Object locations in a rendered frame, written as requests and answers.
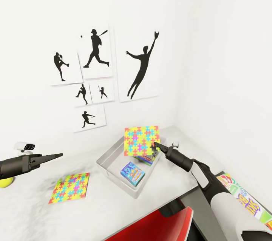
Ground board game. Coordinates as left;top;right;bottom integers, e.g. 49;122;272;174
217;173;272;230
120;162;145;187
133;149;159;166

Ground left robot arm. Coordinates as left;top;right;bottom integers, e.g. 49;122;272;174
0;142;63;180

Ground tennis ball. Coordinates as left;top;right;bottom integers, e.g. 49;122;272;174
0;177;13;188

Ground jigsaw puzzle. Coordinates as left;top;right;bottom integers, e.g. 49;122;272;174
124;126;160;156
48;173;90;205

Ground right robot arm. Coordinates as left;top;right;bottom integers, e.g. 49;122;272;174
154;142;272;241

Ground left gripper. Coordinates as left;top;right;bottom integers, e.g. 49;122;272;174
0;153;63;179

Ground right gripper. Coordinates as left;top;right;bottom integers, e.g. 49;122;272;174
154;142;186;167

